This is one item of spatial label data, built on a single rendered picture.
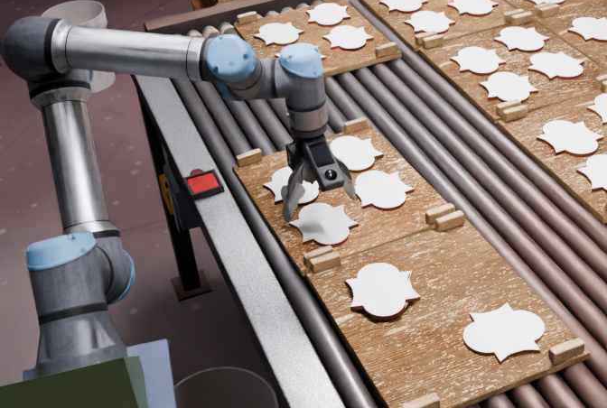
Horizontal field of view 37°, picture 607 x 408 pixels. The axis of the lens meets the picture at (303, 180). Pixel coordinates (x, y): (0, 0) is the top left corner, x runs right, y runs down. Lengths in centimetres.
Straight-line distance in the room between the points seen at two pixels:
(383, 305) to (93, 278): 51
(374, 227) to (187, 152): 56
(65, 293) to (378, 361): 53
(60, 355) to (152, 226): 199
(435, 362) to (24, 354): 184
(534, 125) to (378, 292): 67
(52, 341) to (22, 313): 173
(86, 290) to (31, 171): 247
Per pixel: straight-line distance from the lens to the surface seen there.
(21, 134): 428
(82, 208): 170
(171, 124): 227
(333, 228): 180
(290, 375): 157
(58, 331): 153
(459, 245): 176
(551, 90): 226
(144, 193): 366
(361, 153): 201
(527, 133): 209
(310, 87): 163
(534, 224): 185
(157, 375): 168
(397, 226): 181
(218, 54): 151
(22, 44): 166
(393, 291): 164
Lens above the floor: 207
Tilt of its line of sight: 35 degrees down
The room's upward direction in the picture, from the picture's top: 6 degrees counter-clockwise
